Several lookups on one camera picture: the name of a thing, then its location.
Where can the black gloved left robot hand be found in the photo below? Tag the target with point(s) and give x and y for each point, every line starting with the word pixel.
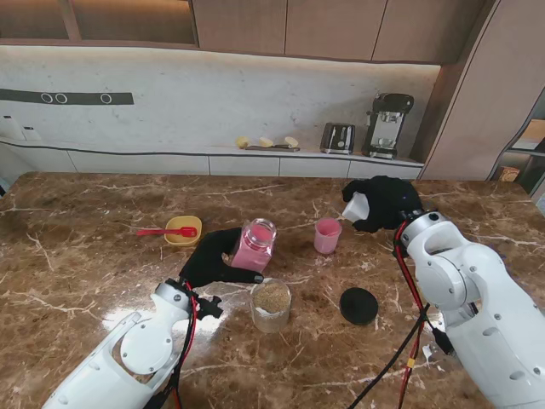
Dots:
pixel 208 260

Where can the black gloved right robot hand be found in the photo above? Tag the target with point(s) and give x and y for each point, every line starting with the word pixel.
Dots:
pixel 391 204

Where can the white square container lid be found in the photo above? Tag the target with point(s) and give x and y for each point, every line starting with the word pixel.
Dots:
pixel 357 209

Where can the pink container with white lid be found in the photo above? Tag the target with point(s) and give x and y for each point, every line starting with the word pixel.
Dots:
pixel 253 251

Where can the red plastic spoon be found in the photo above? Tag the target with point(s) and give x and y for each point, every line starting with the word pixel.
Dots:
pixel 170 232

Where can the pink measuring cup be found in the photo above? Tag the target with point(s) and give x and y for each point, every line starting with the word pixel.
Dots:
pixel 327 236

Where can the clear grain jar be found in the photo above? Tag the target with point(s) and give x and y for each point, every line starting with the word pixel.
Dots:
pixel 272 307

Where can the black round jar lid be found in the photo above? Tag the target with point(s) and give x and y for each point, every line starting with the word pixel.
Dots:
pixel 358 306

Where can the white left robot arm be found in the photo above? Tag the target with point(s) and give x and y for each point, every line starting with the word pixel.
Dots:
pixel 119 358

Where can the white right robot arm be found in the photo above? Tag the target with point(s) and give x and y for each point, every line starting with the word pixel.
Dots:
pixel 472 298

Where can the yellow plastic bowl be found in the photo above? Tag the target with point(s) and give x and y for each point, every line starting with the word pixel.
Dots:
pixel 181 238

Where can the black espresso machine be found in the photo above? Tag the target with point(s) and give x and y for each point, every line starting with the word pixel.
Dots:
pixel 387 123

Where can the black and silver toaster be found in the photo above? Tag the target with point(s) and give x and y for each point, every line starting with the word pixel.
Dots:
pixel 338 138

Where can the white counter with drawers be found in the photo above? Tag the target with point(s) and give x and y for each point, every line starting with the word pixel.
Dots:
pixel 242 165

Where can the yellow lemon piece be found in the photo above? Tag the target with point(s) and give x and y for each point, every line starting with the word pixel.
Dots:
pixel 266 142
pixel 291 141
pixel 242 142

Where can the small wooden box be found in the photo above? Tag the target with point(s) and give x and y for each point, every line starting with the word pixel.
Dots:
pixel 508 174

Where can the tall brown cabinet panel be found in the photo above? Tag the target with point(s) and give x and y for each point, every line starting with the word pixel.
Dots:
pixel 468 106

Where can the dark cutting board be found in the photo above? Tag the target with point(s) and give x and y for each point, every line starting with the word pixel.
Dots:
pixel 264 148

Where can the dark open shelf unit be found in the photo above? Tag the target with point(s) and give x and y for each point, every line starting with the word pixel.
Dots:
pixel 534 166

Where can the tan book on shelf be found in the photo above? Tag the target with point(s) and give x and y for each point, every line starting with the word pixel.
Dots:
pixel 534 134

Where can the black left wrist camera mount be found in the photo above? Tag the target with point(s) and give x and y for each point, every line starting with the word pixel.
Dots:
pixel 208 307

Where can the brown wall cabinets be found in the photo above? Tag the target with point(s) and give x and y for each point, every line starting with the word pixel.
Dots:
pixel 323 30

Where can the black wall power strip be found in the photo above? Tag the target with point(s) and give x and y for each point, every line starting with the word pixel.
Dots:
pixel 85 99

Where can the white wall device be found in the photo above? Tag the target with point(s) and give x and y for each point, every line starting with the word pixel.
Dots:
pixel 30 133
pixel 6 125

